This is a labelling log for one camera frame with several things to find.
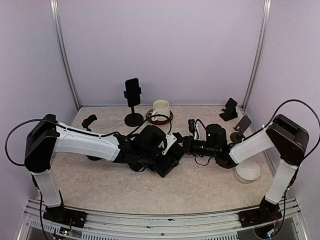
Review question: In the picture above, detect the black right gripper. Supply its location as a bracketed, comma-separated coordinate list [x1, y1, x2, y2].
[177, 135, 218, 158]

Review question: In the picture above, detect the black phone crossing stack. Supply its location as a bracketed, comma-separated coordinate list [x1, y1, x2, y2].
[154, 143, 185, 178]

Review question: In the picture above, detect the tall black clamp phone stand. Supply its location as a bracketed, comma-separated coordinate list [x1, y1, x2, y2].
[123, 86, 145, 127]

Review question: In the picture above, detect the black plate phone stand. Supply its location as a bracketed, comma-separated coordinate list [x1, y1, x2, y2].
[230, 115, 252, 143]

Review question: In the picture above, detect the black folding phone stand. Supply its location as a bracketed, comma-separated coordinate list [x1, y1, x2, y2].
[219, 97, 238, 122]

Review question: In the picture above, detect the short black phone stand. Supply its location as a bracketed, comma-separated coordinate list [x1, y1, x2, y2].
[81, 114, 102, 161]

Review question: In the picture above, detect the black phone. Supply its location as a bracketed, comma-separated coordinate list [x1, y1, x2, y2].
[124, 78, 142, 108]

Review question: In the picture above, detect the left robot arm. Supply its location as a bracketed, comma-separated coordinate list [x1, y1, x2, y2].
[24, 114, 180, 224]

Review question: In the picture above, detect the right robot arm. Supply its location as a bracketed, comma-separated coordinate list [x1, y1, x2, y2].
[182, 114, 310, 227]

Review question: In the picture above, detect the light blue bottom phone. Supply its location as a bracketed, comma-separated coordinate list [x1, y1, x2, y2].
[127, 162, 146, 173]

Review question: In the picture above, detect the red round coaster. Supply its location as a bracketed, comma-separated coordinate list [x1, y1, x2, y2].
[145, 109, 174, 126]

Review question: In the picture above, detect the white ceramic mug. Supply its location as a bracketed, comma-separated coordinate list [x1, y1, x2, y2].
[151, 99, 170, 121]

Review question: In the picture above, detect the white bowl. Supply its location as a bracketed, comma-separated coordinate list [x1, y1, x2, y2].
[234, 160, 261, 184]

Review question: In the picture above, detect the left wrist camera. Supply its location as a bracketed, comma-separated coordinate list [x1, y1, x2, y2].
[158, 133, 183, 156]

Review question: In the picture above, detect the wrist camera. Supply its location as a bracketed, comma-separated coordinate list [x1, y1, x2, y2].
[158, 133, 183, 156]
[188, 119, 200, 140]

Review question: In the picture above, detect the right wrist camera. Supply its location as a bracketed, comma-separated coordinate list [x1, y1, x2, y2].
[188, 119, 200, 140]

